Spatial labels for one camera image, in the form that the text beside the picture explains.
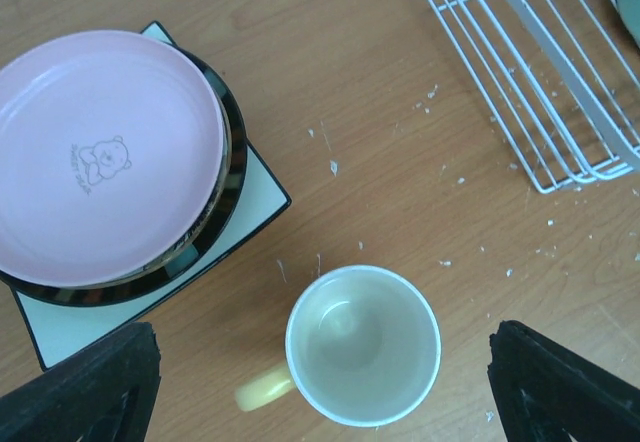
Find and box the yellow ceramic mug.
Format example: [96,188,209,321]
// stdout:
[235,265,442,428]

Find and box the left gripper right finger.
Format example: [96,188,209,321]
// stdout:
[487,320,639,441]

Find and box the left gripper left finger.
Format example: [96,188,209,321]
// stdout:
[1,322,161,441]

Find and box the white wire dish rack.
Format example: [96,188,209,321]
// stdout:
[426,0,639,194]

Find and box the pink round plate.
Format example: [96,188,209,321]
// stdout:
[1,30,229,288]

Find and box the black round plate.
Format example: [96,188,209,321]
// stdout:
[1,49,248,307]

